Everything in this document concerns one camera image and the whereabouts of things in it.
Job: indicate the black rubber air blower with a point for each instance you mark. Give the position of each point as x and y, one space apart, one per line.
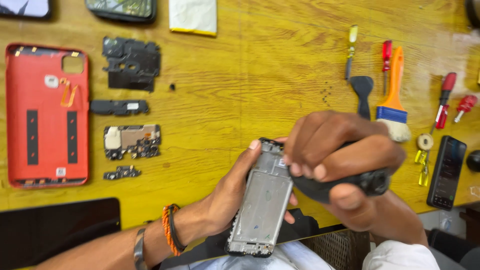
371 182

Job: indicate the person's left hand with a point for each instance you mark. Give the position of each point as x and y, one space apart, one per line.
225 202

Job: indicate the phone motherboard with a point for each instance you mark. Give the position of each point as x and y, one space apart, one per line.
131 140

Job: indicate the red and black screwdriver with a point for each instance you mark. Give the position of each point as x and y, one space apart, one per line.
444 97

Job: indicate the black round object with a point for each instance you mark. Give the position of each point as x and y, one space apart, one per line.
474 13

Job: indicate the black phone with reflective screen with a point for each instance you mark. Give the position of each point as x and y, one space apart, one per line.
122 9

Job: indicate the small tape roll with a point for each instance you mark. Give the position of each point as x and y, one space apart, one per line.
425 142

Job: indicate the woven wicker basket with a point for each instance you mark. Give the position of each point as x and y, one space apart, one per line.
337 249

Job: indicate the group of tiny black screws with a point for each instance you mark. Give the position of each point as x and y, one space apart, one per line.
326 93

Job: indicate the black plastic pry tool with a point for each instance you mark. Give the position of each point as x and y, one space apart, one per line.
362 92

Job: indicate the large black flat tablet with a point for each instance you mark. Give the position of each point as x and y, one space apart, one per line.
56 228

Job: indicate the person's right hand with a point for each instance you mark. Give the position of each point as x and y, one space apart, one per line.
337 142

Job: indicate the black phone speaker module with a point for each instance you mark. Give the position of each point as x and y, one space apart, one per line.
116 107

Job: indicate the silver phone frame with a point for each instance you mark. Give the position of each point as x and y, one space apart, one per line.
262 202

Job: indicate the yellow tweezers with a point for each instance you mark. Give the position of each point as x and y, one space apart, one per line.
423 172

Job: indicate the grey metal bangle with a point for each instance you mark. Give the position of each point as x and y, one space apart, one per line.
140 249

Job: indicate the dark phone with pale screen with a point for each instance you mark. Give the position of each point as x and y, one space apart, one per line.
24 7

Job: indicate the small charging sub board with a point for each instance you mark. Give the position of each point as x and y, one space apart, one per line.
122 173

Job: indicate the red phone back cover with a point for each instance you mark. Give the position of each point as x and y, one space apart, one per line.
47 116

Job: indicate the black smartphone with lit screen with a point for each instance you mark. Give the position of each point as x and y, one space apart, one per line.
446 172

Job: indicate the white shirt sleeve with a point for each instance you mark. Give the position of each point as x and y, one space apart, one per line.
397 257

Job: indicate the white phone battery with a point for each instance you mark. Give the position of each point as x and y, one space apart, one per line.
193 17

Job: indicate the pale trousers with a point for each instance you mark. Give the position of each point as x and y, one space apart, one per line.
285 258

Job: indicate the black round ball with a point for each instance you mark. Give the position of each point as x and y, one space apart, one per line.
474 161

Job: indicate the black plastic shield cover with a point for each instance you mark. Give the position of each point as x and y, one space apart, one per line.
131 63

